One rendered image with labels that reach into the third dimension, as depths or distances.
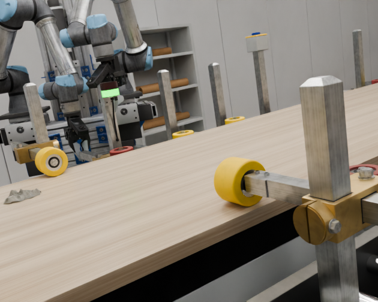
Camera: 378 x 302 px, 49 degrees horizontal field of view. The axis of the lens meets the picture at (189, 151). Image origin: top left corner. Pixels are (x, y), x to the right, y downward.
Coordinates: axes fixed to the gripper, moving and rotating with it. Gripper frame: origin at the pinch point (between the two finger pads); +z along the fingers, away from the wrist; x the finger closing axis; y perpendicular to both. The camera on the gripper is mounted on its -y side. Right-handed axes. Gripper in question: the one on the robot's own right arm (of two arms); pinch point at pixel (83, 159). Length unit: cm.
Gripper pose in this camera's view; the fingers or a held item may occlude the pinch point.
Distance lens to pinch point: 180.0
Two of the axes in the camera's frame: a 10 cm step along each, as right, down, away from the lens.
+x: -8.2, 2.4, -5.2
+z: 1.5, 9.6, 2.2
